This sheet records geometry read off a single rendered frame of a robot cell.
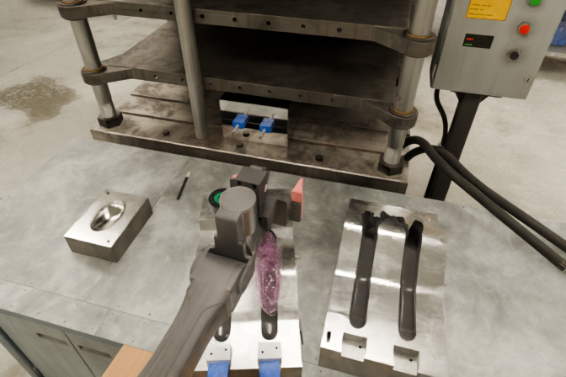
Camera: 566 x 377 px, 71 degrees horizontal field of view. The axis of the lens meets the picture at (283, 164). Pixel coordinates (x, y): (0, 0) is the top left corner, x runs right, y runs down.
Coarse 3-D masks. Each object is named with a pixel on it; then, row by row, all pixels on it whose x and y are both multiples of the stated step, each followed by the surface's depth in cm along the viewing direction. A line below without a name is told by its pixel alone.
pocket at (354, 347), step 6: (348, 336) 88; (354, 336) 87; (342, 342) 88; (348, 342) 88; (354, 342) 88; (360, 342) 88; (366, 342) 86; (342, 348) 87; (348, 348) 87; (354, 348) 87; (360, 348) 87; (342, 354) 85; (348, 354) 85; (354, 354) 86; (360, 354) 86; (360, 360) 84
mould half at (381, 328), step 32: (352, 224) 105; (384, 224) 105; (352, 256) 102; (384, 256) 101; (352, 288) 96; (384, 288) 96; (416, 288) 96; (384, 320) 90; (416, 320) 90; (320, 352) 86; (384, 352) 84
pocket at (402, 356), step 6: (396, 348) 86; (402, 348) 85; (408, 348) 84; (396, 354) 86; (402, 354) 86; (408, 354) 86; (414, 354) 85; (396, 360) 85; (402, 360) 85; (408, 360) 85; (414, 360) 85; (396, 366) 84; (402, 366) 84; (408, 366) 84; (414, 366) 84; (408, 372) 82; (414, 372) 82
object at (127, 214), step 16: (112, 192) 124; (96, 208) 119; (112, 208) 121; (128, 208) 119; (144, 208) 121; (80, 224) 114; (96, 224) 116; (112, 224) 117; (128, 224) 114; (144, 224) 123; (80, 240) 110; (96, 240) 109; (112, 240) 109; (128, 240) 116; (96, 256) 113; (112, 256) 110
